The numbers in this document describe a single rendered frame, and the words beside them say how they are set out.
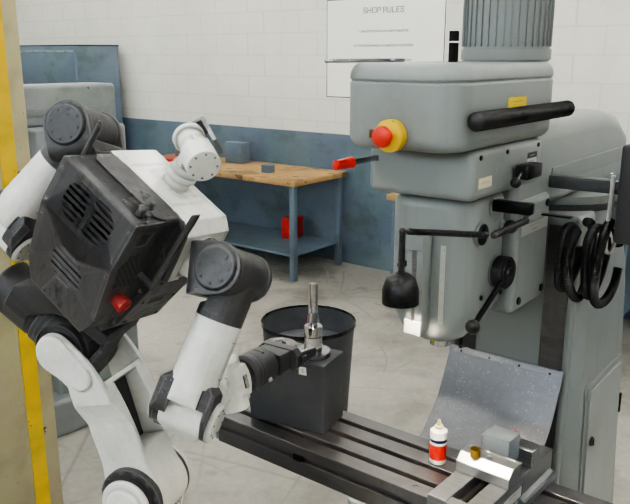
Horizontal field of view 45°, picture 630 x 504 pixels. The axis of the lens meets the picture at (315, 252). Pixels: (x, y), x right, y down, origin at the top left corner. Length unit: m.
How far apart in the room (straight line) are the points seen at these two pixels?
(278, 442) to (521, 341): 0.68
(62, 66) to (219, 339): 7.56
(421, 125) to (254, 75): 6.27
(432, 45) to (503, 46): 4.72
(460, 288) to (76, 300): 0.75
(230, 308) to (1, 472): 1.92
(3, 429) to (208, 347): 1.80
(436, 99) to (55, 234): 0.72
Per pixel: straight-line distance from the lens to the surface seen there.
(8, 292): 1.71
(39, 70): 9.18
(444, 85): 1.37
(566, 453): 2.15
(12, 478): 3.20
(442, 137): 1.38
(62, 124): 1.54
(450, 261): 1.56
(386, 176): 1.55
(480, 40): 1.75
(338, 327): 3.95
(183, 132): 1.48
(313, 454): 1.91
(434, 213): 1.55
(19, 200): 1.62
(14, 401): 3.08
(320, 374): 1.91
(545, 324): 2.01
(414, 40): 6.54
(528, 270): 1.78
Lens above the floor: 1.90
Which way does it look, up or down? 15 degrees down
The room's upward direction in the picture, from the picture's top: straight up
